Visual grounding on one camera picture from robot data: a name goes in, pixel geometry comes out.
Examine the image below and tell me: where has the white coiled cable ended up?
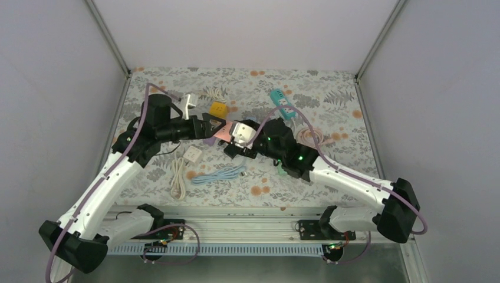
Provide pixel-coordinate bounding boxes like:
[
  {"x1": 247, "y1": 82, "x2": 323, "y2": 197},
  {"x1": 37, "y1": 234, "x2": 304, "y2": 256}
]
[
  {"x1": 199, "y1": 85, "x2": 228, "y2": 103},
  {"x1": 170, "y1": 154, "x2": 188, "y2": 200}
]

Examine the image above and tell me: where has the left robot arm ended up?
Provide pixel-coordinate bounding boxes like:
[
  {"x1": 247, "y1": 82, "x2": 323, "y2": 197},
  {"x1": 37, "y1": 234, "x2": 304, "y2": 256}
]
[{"x1": 39, "y1": 94, "x2": 226, "y2": 274}]

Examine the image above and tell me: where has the purple usb power strip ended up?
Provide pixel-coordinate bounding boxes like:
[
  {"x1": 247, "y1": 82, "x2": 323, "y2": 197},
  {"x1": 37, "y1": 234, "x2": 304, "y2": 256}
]
[{"x1": 203, "y1": 136, "x2": 217, "y2": 146}]

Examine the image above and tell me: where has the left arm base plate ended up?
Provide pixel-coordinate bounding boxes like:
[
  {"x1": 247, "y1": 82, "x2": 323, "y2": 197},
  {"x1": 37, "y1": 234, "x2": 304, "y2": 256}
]
[{"x1": 146, "y1": 219, "x2": 185, "y2": 241}]

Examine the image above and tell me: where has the white square socket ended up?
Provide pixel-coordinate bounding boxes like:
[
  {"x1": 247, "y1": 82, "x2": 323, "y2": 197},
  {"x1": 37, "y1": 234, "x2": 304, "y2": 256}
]
[{"x1": 183, "y1": 146, "x2": 203, "y2": 165}]

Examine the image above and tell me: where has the small green plug adapter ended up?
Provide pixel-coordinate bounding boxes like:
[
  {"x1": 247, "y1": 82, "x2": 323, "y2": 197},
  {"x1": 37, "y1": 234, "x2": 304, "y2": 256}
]
[{"x1": 277, "y1": 164, "x2": 287, "y2": 175}]

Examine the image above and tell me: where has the light blue cable duct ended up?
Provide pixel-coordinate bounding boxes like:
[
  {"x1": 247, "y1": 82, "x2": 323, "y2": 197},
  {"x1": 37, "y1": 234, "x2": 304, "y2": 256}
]
[{"x1": 107, "y1": 243, "x2": 329, "y2": 257}]

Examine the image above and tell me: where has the white coiled cable back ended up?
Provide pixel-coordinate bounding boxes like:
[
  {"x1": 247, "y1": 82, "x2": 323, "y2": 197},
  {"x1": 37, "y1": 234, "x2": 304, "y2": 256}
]
[{"x1": 199, "y1": 85, "x2": 228, "y2": 103}]

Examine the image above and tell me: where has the white coiled cable front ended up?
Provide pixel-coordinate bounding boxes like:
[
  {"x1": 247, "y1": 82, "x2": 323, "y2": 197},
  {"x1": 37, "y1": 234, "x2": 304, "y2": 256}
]
[{"x1": 170, "y1": 154, "x2": 188, "y2": 200}]

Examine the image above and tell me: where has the teal power strip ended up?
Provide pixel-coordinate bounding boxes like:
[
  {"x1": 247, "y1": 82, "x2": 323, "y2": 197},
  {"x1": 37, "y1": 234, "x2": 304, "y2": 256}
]
[{"x1": 269, "y1": 88, "x2": 297, "y2": 120}]

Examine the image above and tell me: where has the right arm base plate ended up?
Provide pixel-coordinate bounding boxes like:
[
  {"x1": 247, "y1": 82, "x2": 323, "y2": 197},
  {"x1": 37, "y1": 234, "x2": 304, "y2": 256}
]
[{"x1": 294, "y1": 220, "x2": 357, "y2": 241}]

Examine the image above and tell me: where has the floral table cloth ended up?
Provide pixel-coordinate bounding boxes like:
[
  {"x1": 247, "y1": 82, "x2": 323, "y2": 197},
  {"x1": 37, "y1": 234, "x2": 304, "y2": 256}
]
[{"x1": 116, "y1": 67, "x2": 389, "y2": 208}]

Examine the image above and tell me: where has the yellow cube power socket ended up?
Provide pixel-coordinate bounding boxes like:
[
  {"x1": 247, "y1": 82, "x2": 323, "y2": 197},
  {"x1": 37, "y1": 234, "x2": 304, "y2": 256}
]
[{"x1": 209, "y1": 101, "x2": 229, "y2": 119}]

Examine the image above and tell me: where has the light blue coiled cable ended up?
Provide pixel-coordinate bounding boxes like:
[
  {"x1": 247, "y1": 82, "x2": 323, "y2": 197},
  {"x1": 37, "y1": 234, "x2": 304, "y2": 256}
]
[{"x1": 190, "y1": 158, "x2": 248, "y2": 186}]

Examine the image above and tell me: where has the pink coiled cable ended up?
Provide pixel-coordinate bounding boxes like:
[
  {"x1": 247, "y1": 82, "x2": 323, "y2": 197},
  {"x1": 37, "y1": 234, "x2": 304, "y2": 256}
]
[{"x1": 296, "y1": 127, "x2": 333, "y2": 151}]

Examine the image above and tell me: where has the aluminium rail frame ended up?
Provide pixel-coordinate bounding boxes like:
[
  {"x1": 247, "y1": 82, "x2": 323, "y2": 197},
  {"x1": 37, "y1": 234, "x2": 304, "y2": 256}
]
[{"x1": 64, "y1": 206, "x2": 415, "y2": 245}]

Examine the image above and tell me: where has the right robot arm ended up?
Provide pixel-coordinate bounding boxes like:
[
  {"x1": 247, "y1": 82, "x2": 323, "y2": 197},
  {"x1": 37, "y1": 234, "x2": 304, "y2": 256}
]
[{"x1": 221, "y1": 118, "x2": 420, "y2": 243}]

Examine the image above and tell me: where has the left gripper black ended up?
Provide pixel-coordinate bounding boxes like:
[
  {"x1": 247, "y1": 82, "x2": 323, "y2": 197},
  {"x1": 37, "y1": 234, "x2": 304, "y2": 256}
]
[{"x1": 157, "y1": 114, "x2": 226, "y2": 143}]

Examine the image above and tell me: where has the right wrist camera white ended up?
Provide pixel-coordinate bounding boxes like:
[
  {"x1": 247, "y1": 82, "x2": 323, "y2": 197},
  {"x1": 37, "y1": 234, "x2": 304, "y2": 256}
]
[{"x1": 231, "y1": 122, "x2": 256, "y2": 149}]

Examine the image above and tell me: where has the pink cube power socket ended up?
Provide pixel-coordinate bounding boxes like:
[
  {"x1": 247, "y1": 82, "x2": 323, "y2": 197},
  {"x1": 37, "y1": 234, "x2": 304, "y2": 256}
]
[{"x1": 214, "y1": 121, "x2": 233, "y2": 143}]

